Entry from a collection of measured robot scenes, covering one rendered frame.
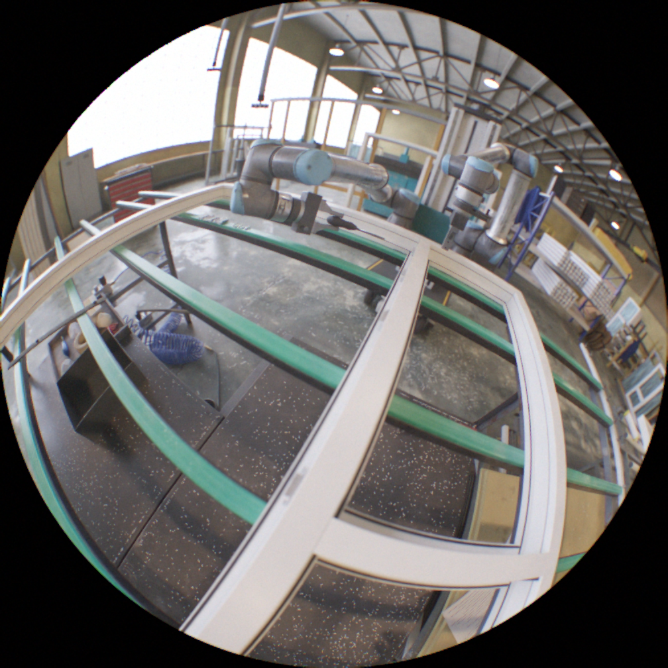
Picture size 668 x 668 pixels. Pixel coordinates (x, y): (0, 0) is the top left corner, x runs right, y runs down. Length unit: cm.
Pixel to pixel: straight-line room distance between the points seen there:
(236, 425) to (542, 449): 72
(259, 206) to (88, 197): 684
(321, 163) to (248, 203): 21
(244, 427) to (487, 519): 73
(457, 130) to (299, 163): 139
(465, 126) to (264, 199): 151
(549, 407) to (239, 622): 60
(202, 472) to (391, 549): 24
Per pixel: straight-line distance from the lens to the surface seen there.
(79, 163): 728
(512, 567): 40
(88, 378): 97
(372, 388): 28
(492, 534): 79
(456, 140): 181
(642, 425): 256
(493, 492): 78
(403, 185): 442
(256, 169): 63
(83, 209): 729
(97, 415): 77
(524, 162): 142
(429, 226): 173
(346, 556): 25
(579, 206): 507
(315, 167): 54
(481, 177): 80
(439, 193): 178
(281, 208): 64
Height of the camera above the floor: 117
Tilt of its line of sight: 47 degrees down
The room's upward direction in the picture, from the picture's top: 15 degrees clockwise
